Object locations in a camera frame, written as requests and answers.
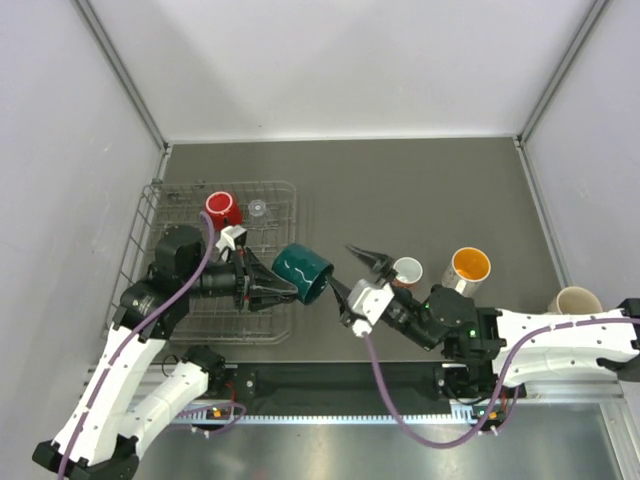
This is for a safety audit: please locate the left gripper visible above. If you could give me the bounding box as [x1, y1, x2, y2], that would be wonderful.
[182, 244, 297, 311]

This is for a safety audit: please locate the small pink mug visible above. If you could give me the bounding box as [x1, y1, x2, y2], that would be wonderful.
[392, 257, 423, 288]

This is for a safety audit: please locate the dark green mug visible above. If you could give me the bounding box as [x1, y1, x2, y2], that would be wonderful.
[272, 243, 334, 305]

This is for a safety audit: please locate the clear plastic cup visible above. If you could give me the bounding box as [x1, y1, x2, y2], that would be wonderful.
[247, 199, 270, 222]

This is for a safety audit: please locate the red mug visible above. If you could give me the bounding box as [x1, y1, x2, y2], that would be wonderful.
[205, 191, 243, 232]

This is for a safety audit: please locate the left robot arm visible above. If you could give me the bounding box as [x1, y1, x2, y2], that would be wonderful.
[32, 225, 298, 479]

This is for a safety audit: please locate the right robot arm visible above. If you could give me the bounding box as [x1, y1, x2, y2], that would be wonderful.
[327, 246, 639, 399]

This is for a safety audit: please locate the white mug orange inside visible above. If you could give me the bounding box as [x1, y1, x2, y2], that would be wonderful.
[441, 247, 491, 298]

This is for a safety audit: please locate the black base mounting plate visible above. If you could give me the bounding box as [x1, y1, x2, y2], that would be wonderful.
[169, 360, 532, 416]

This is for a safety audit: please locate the beige patterned mug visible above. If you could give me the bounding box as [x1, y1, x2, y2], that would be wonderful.
[546, 286, 603, 315]

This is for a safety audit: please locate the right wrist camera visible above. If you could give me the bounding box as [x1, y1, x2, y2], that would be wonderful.
[347, 279, 394, 338]

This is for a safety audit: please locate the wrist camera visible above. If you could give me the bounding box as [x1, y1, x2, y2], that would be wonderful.
[215, 225, 248, 252]
[347, 279, 394, 338]

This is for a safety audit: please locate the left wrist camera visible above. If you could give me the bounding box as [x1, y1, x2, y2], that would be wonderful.
[215, 225, 248, 252]

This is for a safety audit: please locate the grey wire dish rack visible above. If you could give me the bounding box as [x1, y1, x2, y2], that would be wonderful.
[104, 180, 297, 345]

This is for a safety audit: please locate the aluminium frame rail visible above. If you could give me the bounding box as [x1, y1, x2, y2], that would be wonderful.
[78, 362, 626, 426]

